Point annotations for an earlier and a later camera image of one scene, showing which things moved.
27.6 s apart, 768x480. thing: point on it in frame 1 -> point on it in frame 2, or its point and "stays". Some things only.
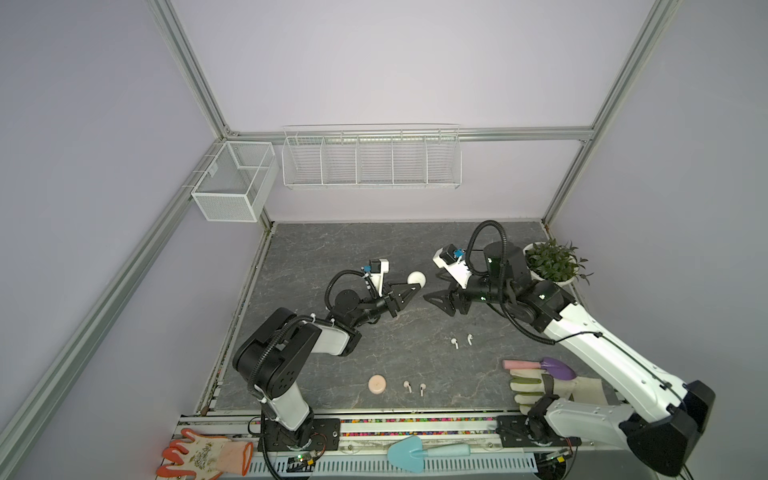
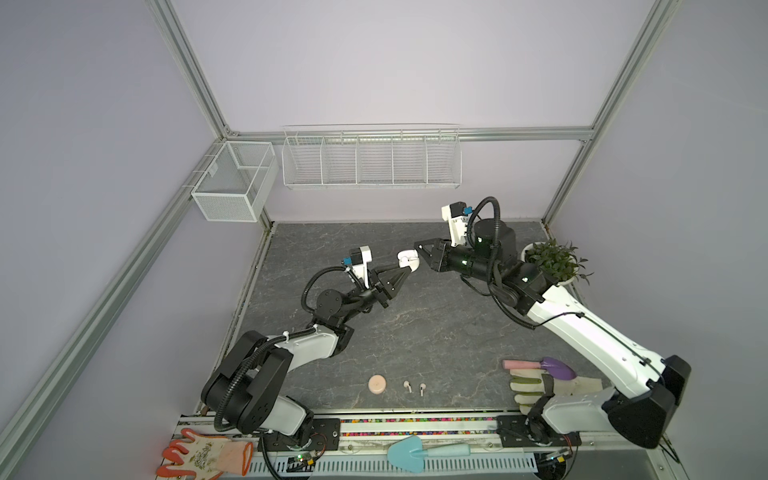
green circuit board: (300, 463) stays
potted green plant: (552, 262) stays
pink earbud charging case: (377, 384) stays
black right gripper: (449, 298) -> (443, 249)
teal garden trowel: (409, 452) stays
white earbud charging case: (417, 278) -> (408, 258)
